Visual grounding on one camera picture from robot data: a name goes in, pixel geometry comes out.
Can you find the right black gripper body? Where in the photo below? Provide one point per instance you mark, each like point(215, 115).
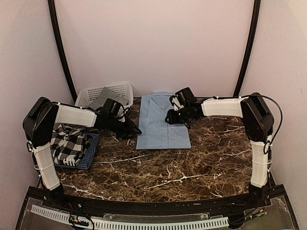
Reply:
point(183, 117)

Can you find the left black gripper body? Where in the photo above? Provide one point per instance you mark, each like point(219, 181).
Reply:
point(118, 127)

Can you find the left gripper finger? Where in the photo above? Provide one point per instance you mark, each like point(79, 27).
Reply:
point(135, 130)
point(126, 136)

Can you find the light blue long sleeve shirt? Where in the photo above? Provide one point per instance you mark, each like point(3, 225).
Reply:
point(156, 133)

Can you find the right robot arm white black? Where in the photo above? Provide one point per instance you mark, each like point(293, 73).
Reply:
point(255, 116)

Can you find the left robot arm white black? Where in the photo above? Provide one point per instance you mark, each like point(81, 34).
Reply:
point(46, 115)

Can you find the grey shirt in basket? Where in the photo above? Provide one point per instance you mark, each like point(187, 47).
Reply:
point(105, 94)

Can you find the white plastic mesh basket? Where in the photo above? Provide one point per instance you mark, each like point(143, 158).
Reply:
point(120, 90)

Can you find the blue checked folded shirt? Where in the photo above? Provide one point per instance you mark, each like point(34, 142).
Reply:
point(87, 161)

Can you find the black white plaid folded shirt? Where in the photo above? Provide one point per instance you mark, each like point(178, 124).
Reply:
point(69, 145)

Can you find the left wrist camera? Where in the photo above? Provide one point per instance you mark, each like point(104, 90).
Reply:
point(122, 113)

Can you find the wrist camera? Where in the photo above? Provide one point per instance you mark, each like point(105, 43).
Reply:
point(122, 113)
point(175, 102)

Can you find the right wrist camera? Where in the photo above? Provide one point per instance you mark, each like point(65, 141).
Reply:
point(175, 102)

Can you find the white slotted cable duct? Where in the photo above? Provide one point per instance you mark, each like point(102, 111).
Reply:
point(103, 224)

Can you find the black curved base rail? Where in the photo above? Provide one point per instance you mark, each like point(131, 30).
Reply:
point(97, 207)

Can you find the right black frame post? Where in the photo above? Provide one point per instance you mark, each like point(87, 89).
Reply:
point(249, 46)

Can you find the black frame post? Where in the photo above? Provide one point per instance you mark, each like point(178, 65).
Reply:
point(249, 46)
point(60, 48)

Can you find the left black frame post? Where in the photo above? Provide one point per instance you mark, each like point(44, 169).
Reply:
point(60, 48)

